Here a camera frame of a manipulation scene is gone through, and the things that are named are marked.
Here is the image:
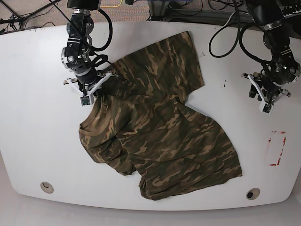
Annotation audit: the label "white cable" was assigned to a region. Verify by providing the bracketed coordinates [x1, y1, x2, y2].
[223, 9, 252, 27]

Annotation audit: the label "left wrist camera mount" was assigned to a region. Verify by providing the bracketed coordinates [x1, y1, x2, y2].
[241, 72, 291, 114]

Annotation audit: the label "table cable grommet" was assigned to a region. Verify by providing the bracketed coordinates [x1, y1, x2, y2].
[40, 182, 54, 194]
[246, 188, 261, 200]

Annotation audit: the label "white power strip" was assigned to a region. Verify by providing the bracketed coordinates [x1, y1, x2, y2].
[282, 4, 301, 17]

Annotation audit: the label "aluminium frame post base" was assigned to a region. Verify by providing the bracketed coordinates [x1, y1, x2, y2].
[147, 0, 170, 21]

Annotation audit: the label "right table cable grommet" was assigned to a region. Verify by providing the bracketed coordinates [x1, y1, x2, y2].
[246, 188, 261, 200]

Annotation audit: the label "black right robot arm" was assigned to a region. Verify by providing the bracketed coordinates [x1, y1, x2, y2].
[61, 0, 113, 97]

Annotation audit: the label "red tape rectangle marking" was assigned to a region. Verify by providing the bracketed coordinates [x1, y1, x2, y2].
[266, 131, 286, 166]

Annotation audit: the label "left table cable grommet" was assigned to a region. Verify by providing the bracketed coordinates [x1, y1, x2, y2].
[40, 182, 54, 194]

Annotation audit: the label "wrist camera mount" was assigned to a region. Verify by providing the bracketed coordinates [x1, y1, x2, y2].
[63, 71, 118, 106]
[241, 72, 291, 114]

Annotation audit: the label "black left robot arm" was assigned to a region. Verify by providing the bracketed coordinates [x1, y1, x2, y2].
[234, 0, 301, 103]

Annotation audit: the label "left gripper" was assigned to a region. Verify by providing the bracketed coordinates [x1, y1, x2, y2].
[249, 79, 282, 101]

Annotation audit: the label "camouflage T-shirt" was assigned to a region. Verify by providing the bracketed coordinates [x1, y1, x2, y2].
[79, 32, 242, 201]

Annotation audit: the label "black tripod legs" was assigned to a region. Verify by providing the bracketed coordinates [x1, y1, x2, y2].
[0, 0, 65, 32]

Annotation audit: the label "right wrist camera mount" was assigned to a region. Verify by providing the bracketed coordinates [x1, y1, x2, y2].
[63, 71, 118, 106]

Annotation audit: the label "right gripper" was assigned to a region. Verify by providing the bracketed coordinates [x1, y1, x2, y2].
[75, 70, 103, 97]

